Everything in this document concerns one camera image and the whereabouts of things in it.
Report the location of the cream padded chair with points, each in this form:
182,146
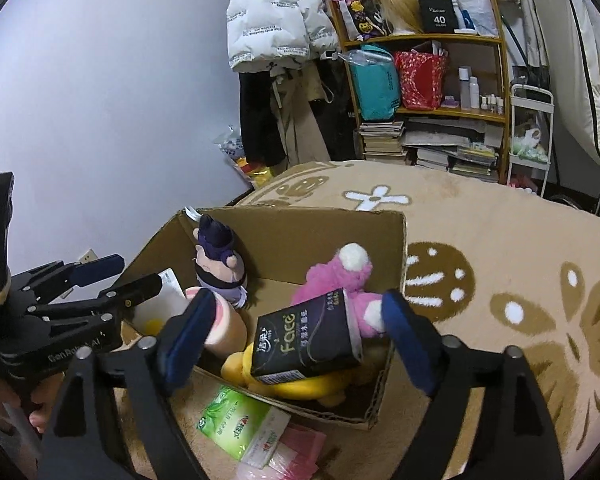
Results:
595,60

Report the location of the white and green plastic bag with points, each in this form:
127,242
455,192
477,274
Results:
527,145

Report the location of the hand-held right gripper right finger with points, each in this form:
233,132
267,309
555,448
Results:
410,340

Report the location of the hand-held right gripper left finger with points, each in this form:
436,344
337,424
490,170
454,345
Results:
187,340

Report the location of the red bag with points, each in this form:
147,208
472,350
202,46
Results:
420,80

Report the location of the black box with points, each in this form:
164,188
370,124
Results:
437,15

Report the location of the cardboard box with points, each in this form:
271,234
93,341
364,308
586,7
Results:
300,240

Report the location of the wall socket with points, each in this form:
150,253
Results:
87,256

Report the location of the pink face cushion plush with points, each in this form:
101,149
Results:
227,330

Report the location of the pink plastic packet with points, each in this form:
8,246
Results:
300,455

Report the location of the beige trench coat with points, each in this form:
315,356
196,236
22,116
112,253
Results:
300,125

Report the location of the wooden shelf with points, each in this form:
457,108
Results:
420,36

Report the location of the blonde wig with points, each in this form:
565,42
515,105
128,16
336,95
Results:
397,7

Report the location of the pile of colourful packets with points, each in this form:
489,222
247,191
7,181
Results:
235,147

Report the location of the black tissue pack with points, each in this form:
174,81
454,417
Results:
300,340

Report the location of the white puffer jacket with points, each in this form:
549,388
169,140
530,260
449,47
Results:
275,20

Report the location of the black cartoon printed bag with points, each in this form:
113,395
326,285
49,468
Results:
355,10

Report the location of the yellow plush pouch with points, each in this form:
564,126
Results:
290,387

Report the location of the purple-haired plush doll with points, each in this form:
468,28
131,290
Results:
220,260

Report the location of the person's left hand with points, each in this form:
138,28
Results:
42,417

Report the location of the teal bag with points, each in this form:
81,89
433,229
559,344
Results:
375,90

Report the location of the pink bear plush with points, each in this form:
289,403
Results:
330,275

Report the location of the white trolley cart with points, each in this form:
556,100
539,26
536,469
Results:
530,87

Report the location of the clear plastic bag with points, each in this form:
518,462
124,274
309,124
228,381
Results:
367,57

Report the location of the pile of books and papers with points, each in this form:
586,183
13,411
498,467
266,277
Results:
455,160

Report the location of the stack of books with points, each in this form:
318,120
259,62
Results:
382,142

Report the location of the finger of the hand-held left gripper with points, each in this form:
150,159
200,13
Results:
97,266
135,287

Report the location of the green tissue pack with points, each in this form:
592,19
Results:
230,420

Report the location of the black coat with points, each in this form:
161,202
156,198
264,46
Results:
257,120

